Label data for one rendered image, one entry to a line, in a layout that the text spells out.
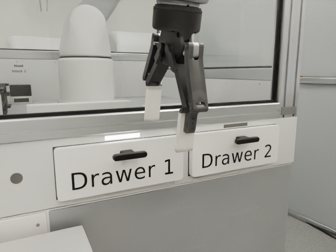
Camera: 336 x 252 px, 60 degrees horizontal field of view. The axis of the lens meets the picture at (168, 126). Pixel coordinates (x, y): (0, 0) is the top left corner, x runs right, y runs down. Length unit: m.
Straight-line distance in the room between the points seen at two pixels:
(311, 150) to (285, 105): 1.37
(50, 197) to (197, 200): 0.36
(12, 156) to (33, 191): 0.08
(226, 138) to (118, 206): 0.32
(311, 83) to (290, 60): 1.32
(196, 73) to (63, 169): 0.35
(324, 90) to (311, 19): 0.48
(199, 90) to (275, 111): 0.51
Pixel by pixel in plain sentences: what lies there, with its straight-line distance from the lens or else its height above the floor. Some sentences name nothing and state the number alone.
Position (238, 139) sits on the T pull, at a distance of 0.75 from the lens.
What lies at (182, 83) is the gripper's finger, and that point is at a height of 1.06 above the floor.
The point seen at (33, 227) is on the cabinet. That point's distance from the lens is 0.68.
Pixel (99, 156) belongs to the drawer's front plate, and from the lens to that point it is 0.63.
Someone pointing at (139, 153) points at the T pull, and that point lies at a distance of 0.62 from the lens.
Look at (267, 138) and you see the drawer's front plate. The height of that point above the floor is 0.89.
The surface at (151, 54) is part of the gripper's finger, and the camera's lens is 0.54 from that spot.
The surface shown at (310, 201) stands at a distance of 2.38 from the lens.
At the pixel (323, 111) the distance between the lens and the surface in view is 2.20.
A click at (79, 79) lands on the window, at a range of 0.64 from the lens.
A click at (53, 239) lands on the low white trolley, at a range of 0.64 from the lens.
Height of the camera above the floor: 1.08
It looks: 11 degrees down
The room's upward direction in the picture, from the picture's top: straight up
